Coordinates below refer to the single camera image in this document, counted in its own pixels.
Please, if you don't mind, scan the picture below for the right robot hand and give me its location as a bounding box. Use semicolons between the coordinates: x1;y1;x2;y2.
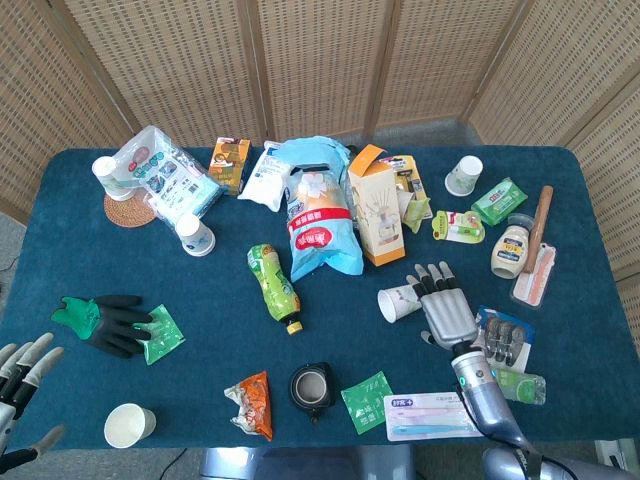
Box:
405;261;480;350

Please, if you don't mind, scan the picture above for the black cast iron teapot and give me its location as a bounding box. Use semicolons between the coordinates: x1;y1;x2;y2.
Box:
289;361;337;425

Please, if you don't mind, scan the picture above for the small light green sachet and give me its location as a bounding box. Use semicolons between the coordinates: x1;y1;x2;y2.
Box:
402;195;431;234

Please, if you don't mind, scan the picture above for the razor blister pack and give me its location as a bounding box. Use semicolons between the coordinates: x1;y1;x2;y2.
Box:
380;154;434;220

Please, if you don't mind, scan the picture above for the grey robot torso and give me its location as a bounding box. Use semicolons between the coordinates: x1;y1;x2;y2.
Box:
199;446;417;480

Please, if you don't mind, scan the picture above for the green tea drink bottle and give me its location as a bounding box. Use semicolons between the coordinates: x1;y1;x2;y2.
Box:
246;243;305;335

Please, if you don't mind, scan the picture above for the large light blue bag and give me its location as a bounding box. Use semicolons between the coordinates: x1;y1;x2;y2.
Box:
277;135;365;283

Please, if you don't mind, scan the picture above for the bamboo folding screen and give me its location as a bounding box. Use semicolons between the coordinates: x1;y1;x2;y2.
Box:
0;0;640;361

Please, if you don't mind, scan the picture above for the tall cream orange diffuser box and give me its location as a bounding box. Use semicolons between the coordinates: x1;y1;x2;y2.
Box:
347;143;407;267

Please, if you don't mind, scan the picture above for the mayonnaise squeeze bottle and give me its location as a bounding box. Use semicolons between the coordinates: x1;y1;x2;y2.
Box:
490;212;535;279

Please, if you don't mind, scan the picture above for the green wet wipes pack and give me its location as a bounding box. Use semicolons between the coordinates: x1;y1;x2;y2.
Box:
470;176;529;227

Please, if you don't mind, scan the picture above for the white paper cup green print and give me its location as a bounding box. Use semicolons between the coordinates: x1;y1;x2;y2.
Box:
377;283;424;326
444;155;484;197

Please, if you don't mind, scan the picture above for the small orange carton box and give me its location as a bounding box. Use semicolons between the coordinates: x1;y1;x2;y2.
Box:
207;137;252;196

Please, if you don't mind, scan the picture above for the green and black work glove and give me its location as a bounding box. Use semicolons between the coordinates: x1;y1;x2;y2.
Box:
50;294;154;359

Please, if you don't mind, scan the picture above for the plain white paper cup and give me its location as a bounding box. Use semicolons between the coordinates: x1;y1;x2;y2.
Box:
103;402;157;449

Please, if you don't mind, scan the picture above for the clear plastic bag of packs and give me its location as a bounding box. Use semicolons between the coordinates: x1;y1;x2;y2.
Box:
114;124;224;221

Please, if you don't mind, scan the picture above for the round woven coaster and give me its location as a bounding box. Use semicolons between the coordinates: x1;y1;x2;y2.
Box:
103;192;157;229

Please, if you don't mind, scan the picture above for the orange snack bag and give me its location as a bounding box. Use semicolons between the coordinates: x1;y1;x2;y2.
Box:
223;370;274;442

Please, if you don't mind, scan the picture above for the paper cup stack green print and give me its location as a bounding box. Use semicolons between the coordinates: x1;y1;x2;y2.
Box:
91;155;137;202

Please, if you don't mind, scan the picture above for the white soft pouch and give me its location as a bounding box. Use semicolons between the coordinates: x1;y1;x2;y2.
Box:
237;140;292;212

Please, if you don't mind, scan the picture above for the lip balm blister pack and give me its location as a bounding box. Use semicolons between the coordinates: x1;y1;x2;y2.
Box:
431;209;486;245

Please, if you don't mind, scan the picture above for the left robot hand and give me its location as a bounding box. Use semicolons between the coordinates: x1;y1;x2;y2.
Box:
0;332;66;471

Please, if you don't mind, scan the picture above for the paper cup stack blue flower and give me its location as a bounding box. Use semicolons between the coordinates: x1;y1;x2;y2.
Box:
174;213;217;258

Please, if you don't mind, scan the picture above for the green tea sachet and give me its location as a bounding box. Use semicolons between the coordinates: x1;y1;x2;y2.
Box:
132;303;187;366
340;370;394;435

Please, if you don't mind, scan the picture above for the toothbrush pack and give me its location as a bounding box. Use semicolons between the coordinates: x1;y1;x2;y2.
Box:
383;390;485;442

